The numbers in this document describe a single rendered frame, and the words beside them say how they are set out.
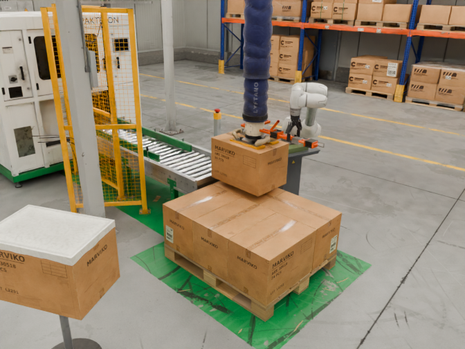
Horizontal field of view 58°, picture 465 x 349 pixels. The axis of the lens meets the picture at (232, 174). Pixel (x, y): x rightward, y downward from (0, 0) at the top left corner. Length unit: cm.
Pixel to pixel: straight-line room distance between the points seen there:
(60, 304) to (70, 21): 227
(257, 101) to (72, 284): 209
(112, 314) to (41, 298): 99
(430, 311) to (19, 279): 291
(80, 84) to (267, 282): 227
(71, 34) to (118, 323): 231
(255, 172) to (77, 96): 166
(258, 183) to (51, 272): 190
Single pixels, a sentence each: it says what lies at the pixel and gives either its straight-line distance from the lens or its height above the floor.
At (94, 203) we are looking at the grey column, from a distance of 424.
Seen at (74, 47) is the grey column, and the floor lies 181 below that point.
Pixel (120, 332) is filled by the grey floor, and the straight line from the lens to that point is 329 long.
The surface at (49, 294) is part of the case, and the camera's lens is 251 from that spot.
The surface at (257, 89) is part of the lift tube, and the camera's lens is 355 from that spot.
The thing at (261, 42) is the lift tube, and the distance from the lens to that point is 349.
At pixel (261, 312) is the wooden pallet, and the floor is 7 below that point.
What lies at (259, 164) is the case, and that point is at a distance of 353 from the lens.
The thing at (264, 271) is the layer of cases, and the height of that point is 43.
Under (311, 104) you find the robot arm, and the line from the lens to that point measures 337.
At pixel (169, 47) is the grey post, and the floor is 143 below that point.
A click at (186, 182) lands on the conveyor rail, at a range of 410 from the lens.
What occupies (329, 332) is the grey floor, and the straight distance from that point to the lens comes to 331.
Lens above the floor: 224
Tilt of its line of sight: 23 degrees down
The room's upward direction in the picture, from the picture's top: 1 degrees clockwise
